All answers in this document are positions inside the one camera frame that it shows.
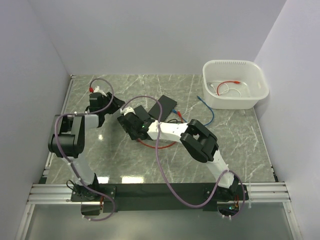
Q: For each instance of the black box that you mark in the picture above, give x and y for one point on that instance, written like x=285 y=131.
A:
x=136 y=117

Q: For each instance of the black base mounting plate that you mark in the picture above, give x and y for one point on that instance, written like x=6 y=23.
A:
x=157 y=196

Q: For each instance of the white plastic basin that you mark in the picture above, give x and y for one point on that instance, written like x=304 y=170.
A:
x=233 y=84

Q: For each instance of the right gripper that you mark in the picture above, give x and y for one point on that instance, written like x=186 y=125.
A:
x=133 y=137

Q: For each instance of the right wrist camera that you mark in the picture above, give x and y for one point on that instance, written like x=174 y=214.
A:
x=126 y=110

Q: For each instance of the black network switch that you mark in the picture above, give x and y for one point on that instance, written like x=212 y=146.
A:
x=167 y=104

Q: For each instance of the aluminium frame rail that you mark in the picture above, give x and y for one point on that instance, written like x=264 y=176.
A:
x=59 y=194

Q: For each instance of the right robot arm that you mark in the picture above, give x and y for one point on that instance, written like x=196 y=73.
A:
x=199 y=141

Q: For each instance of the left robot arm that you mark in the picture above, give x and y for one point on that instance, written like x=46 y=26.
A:
x=67 y=137

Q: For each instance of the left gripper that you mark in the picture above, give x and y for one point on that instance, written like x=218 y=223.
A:
x=116 y=103

